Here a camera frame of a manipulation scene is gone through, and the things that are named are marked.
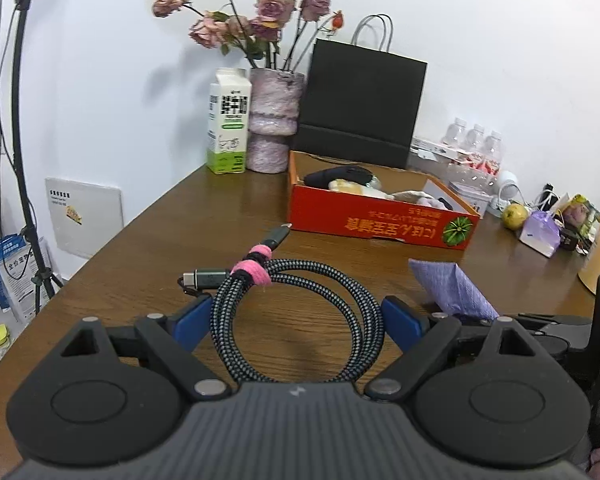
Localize small white fan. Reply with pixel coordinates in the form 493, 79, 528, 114
487, 170, 523, 218

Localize small dark box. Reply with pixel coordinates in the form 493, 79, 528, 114
557, 227, 588, 256

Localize braided cable coil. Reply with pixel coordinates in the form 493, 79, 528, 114
182, 222, 386, 383

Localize black paper bag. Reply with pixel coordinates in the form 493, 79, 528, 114
292, 14, 428, 170

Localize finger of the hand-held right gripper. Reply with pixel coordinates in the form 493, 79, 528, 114
516, 312, 595, 361

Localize colourful snack pack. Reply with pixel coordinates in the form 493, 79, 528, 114
560, 192, 600, 241

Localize flat white carton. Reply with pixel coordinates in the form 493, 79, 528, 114
411, 136, 461, 157

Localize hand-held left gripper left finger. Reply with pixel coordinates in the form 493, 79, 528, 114
55, 295, 233, 404

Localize yellow plush toy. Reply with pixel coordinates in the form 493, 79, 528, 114
328, 179, 381, 197

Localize white floral tin box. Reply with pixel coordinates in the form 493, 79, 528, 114
447, 182, 491, 211

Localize navy blue pouch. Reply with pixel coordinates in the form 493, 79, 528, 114
304, 165, 375, 188

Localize red cardboard box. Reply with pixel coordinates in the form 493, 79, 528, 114
286, 150, 482, 251

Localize clear plastic container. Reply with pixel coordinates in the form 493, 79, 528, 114
407, 152, 451, 181

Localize dried pink rose bouquet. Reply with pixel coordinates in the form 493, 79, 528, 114
151, 0, 345, 71

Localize yellow-green apple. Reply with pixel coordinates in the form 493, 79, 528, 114
502, 203, 529, 231

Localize purple drawstring bag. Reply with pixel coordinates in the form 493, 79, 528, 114
409, 258, 501, 322

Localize white green milk carton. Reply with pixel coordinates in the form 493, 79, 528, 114
206, 67, 251, 176

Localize purple marbled vase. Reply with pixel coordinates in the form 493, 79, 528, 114
245, 67, 306, 173

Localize purple tissue packet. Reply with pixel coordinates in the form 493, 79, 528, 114
519, 210, 562, 258

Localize white printed bag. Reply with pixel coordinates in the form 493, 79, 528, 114
0, 246, 51, 323

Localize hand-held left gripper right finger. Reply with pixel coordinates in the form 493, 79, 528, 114
364, 295, 556, 404

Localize white cloth pouch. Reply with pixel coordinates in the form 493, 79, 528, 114
392, 190, 451, 209

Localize black light stand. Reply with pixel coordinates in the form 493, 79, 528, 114
0, 0, 63, 316

